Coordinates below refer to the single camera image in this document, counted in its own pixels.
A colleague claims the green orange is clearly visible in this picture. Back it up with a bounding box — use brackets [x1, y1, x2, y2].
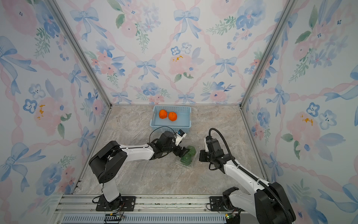
[180, 156, 193, 166]
[185, 146, 196, 157]

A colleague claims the clear container of green fruit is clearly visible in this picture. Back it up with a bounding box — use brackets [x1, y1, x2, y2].
[176, 145, 199, 169]

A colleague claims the light blue plastic basket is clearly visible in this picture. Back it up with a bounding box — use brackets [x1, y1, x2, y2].
[150, 105, 192, 133]

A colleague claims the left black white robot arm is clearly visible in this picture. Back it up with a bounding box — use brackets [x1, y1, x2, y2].
[89, 129, 190, 212]

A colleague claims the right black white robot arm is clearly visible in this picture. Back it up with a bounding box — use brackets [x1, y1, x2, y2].
[200, 136, 296, 224]

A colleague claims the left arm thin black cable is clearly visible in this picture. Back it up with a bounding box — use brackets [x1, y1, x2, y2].
[149, 125, 180, 145]

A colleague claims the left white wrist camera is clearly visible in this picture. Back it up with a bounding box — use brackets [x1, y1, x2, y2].
[175, 129, 186, 146]

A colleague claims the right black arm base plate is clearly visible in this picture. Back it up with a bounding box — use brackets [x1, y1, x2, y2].
[206, 196, 245, 213]

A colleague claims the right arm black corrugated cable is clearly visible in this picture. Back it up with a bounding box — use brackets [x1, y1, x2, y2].
[208, 128, 293, 224]

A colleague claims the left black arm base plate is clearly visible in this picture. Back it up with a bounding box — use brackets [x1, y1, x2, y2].
[96, 195, 136, 212]

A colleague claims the right aluminium corner post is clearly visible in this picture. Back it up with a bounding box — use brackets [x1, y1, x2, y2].
[240, 0, 296, 110]

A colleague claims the aluminium corner post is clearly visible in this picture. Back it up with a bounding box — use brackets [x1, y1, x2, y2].
[240, 0, 296, 110]
[44, 0, 112, 108]

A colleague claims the aluminium mounting rail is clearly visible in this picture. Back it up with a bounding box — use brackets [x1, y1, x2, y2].
[53, 194, 291, 224]

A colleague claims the left aluminium corner post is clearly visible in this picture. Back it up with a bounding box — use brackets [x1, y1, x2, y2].
[44, 0, 112, 108]

